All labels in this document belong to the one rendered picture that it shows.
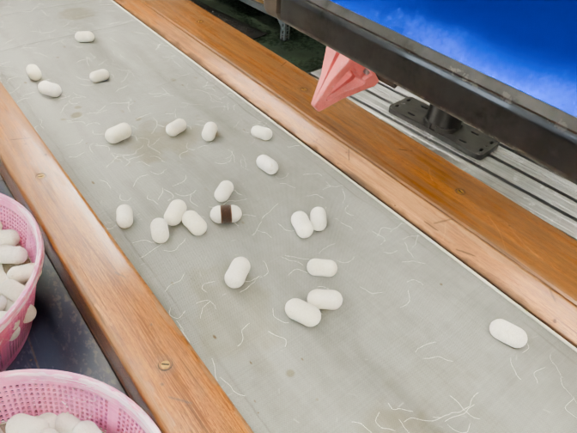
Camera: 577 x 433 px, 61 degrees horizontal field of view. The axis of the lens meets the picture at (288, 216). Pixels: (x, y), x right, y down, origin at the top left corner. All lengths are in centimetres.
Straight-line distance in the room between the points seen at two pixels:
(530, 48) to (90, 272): 42
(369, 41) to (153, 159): 50
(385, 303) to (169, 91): 50
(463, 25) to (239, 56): 71
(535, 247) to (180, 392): 40
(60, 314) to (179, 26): 60
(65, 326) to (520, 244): 50
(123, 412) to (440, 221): 39
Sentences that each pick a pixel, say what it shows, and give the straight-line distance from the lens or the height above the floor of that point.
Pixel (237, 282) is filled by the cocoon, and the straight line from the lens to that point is 49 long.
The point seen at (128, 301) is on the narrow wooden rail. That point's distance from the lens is 48.
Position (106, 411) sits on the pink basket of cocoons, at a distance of 44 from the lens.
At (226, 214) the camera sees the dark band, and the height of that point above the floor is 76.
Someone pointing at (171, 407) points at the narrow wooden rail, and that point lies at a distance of 41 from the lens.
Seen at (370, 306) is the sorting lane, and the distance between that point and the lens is 51.
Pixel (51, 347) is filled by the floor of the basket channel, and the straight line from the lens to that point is 58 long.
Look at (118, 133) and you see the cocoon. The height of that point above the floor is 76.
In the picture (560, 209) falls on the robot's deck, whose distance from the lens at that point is 85.
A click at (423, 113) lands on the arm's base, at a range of 96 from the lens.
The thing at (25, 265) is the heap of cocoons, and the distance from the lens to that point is 57.
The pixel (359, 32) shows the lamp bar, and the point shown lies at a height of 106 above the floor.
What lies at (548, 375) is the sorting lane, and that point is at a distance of 53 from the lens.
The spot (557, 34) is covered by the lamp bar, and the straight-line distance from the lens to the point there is 19.
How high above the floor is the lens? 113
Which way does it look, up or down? 42 degrees down
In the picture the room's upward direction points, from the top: 5 degrees clockwise
